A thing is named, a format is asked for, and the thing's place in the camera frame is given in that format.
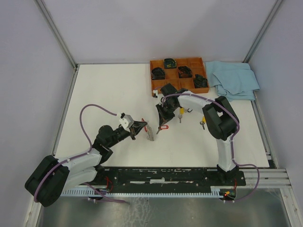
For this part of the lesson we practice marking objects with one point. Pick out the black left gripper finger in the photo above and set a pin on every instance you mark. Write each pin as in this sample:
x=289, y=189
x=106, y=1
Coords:
x=138, y=128
x=141, y=122

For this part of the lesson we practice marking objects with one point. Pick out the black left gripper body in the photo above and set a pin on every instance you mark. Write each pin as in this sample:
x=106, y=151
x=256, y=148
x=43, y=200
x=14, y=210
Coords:
x=133, y=126

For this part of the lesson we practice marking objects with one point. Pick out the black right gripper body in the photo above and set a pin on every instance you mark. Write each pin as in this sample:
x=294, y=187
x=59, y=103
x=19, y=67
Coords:
x=167, y=110

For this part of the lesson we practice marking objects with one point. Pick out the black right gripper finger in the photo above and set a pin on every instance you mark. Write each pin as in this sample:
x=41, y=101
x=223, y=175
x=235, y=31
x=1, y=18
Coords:
x=163, y=118
x=158, y=118

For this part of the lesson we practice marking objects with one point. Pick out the key with red tag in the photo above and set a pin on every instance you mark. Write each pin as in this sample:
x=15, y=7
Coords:
x=163, y=127

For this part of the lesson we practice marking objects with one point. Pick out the metal key organizer red handle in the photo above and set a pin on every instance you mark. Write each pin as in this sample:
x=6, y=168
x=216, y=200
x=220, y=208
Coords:
x=149, y=132

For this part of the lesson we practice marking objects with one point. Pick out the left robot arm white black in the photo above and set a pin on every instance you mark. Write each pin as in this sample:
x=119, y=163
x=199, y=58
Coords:
x=53, y=175

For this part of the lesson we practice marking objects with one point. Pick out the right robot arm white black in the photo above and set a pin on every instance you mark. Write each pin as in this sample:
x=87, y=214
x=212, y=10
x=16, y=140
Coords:
x=221, y=120

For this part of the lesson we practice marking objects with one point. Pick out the yellow tagged key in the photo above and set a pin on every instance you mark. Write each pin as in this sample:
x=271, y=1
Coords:
x=181, y=113

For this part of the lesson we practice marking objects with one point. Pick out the dark rolled cloth grey pattern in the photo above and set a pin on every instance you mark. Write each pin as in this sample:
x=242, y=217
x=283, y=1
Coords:
x=157, y=73

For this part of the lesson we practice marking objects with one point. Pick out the dark rolled cloth orange pattern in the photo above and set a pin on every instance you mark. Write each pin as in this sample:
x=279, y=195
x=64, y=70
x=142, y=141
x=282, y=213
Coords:
x=184, y=72

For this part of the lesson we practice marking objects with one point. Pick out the wooden compartment tray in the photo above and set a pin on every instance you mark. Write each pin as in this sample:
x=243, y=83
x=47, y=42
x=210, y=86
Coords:
x=196, y=64

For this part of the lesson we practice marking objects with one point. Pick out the dark rolled cloth green pattern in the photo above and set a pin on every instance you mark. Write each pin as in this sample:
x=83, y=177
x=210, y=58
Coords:
x=200, y=81

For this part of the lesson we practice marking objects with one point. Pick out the dark rolled cloth yellow pattern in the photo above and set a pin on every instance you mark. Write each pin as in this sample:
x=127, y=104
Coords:
x=169, y=63

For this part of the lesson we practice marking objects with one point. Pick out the light blue cloth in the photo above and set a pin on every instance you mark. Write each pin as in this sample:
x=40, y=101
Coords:
x=235, y=81

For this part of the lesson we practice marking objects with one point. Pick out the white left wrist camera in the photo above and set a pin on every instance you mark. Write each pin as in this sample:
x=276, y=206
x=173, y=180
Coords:
x=126, y=121

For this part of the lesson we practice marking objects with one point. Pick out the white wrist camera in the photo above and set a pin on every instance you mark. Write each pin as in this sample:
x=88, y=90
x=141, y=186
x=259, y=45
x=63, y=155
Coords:
x=156, y=93
x=126, y=121

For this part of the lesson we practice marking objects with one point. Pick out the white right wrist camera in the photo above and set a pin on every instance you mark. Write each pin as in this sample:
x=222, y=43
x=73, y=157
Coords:
x=156, y=93

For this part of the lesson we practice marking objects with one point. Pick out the light blue cable duct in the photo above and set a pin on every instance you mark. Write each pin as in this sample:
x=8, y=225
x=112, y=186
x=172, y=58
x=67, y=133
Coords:
x=88, y=192

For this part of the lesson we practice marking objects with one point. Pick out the aluminium frame post right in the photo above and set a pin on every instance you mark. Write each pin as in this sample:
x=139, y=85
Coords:
x=264, y=28

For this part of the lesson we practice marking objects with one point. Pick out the aluminium frame post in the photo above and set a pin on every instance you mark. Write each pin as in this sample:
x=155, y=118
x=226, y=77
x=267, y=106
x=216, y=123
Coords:
x=55, y=31
x=264, y=28

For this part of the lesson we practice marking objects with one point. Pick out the aluminium frame post left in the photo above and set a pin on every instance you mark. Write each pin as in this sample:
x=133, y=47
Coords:
x=55, y=31

